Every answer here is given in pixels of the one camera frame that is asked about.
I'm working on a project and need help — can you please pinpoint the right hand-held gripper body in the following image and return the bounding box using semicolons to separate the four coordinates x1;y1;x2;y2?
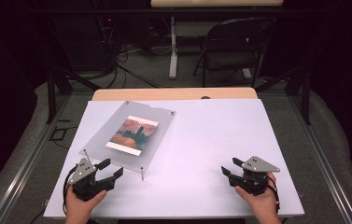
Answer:
229;155;281;197

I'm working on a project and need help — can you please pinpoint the white table mat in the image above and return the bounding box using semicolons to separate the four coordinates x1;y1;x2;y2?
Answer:
43;98;305;218

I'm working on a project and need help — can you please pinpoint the light wooden desk top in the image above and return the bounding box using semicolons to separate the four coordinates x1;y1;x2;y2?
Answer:
150;0;285;8

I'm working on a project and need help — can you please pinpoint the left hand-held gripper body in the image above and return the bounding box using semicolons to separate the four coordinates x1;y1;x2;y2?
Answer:
68;158;116;202

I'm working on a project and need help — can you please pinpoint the person's left hand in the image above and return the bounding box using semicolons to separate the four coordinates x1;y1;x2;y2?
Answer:
64;185;108;220

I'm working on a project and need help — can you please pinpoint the person's right hand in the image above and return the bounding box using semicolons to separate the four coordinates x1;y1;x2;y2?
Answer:
234;172;279;219

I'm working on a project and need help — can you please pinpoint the clear acrylic photo frame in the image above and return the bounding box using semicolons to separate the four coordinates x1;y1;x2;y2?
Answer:
78;100;177;182

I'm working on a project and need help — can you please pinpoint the white desk leg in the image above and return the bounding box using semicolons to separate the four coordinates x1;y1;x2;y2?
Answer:
168;16;179;79

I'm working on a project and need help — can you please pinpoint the black folding chair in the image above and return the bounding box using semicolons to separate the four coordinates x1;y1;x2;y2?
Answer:
192;17;278;89

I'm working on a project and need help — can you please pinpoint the landscape painting print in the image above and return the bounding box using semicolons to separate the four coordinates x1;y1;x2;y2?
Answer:
105;115;160;157

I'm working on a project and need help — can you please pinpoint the aluminium floor rail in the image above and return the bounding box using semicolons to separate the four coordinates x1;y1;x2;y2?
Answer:
0;92;73;224
288;92;352;224

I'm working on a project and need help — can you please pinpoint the wooden table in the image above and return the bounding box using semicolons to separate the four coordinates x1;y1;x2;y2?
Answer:
91;87;259;102

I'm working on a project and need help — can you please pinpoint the bundle of floor cables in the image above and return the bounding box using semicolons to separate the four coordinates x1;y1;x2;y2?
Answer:
101;41;165;90

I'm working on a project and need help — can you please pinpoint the black metal stand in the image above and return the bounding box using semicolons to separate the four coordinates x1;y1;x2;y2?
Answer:
255;63;312;126
46;65;102;125

